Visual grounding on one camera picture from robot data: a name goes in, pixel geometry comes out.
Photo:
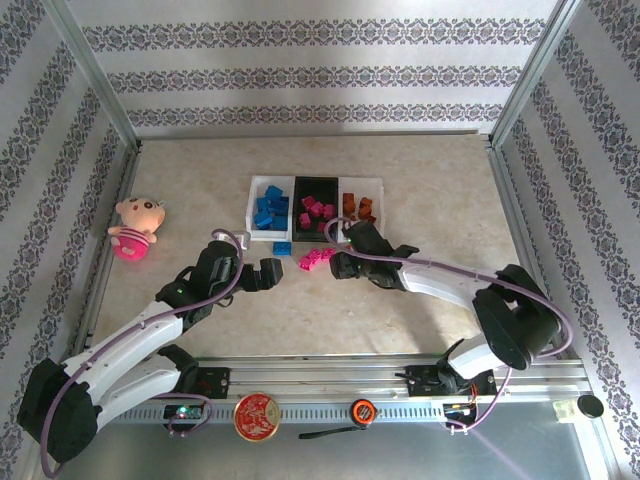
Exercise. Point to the pink lego brick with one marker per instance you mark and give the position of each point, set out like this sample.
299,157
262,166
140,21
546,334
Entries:
308,202
305,263
305,219
327,253
328,210
322,226
316,208
315,256

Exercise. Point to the long blue lego brick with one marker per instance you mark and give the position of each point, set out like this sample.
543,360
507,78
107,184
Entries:
263,219

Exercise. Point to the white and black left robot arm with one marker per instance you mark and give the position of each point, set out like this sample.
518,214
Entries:
130,340

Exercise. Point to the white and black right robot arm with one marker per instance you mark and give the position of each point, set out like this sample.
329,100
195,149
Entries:
450,282

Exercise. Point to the white plastic container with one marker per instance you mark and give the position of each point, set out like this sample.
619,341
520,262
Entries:
375,190
256,182

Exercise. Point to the black plastic container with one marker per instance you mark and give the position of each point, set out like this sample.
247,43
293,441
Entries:
316,187

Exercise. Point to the pink plush doll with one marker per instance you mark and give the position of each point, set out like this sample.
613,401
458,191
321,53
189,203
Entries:
135,227

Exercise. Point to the red and gold round tin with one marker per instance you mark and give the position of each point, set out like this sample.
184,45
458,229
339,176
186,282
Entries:
257,416

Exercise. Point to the orange and black tape measure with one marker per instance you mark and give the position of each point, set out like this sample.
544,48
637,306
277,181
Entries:
363,411

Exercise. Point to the circuit board with green light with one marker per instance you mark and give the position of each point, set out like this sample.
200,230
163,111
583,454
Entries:
184,412

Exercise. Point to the grey metal base sheet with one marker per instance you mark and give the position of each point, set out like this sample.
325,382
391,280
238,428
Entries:
350,460

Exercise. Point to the small white and green item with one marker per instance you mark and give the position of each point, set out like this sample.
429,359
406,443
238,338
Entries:
564,409

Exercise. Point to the black round cap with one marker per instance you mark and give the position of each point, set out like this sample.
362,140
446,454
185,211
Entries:
590,406

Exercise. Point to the aluminium mounting rail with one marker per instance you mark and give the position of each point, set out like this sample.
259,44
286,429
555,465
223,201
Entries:
320,382

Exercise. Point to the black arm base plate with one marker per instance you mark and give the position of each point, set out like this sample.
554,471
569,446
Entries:
422,382
215,382

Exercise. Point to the metal frame cross bar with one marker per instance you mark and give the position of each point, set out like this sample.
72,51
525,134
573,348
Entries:
300,135

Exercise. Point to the metal frame side bar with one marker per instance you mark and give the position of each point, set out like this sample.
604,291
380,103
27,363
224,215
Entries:
92,300
515,215

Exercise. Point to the metal frame post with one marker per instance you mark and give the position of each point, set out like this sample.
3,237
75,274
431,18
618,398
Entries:
532,75
95,75

